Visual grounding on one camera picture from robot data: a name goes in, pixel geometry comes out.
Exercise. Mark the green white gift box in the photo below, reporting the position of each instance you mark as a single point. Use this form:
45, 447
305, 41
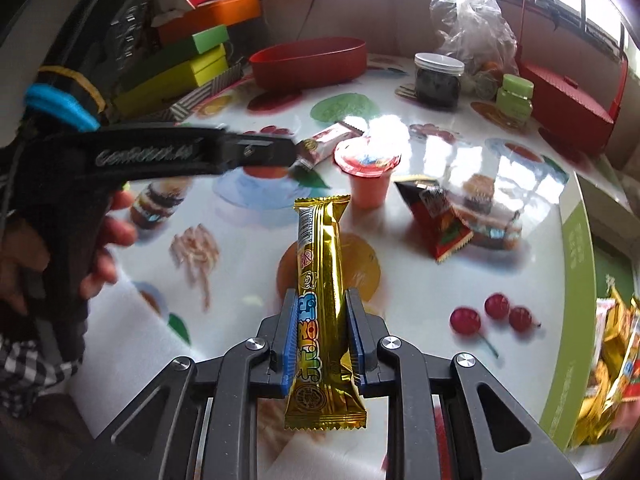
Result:
586, 213

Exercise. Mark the orange box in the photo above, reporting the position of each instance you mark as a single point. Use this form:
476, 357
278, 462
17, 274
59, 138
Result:
218, 12

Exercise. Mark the red basket with handle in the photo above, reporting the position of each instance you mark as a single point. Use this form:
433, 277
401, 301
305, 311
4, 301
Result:
567, 112

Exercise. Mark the red oval tray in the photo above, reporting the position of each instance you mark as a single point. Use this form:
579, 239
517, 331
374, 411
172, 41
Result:
311, 63

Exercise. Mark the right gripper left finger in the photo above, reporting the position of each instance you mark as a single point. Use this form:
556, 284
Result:
198, 419

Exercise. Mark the red black snack packet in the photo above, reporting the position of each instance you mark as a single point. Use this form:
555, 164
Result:
441, 228

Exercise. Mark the dark jar white lid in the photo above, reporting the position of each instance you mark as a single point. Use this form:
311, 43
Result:
438, 79

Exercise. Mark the green yellow stacked boxes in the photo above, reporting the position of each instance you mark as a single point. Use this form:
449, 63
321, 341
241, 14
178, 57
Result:
173, 72

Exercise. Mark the orange jelly cup red lid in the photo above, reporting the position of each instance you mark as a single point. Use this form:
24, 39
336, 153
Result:
369, 163

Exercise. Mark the clear plastic bag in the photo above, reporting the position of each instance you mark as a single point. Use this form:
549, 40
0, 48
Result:
475, 33

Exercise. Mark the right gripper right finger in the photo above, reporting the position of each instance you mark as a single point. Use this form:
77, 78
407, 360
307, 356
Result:
447, 418

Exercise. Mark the long gold snack bar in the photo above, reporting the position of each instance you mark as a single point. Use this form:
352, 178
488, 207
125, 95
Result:
614, 369
323, 395

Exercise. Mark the white foam sheet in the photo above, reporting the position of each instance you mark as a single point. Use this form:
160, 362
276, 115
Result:
127, 345

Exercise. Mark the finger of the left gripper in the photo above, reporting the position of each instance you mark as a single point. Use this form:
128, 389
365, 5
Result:
255, 150

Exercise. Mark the green lidded jar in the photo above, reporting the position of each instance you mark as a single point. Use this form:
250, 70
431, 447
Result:
515, 98

